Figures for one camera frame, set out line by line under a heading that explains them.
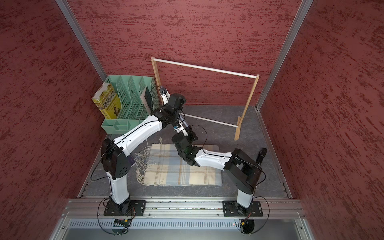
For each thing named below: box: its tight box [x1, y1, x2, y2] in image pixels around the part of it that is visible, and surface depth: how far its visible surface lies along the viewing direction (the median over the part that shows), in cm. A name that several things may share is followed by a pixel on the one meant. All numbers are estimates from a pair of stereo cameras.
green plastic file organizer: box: [101, 75, 160, 134], surface depth 105 cm
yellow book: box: [91, 82, 122, 120], surface depth 99 cm
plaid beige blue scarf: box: [134, 144, 223, 187], surface depth 87 cm
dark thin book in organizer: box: [140, 85, 153, 114], surface depth 111 cm
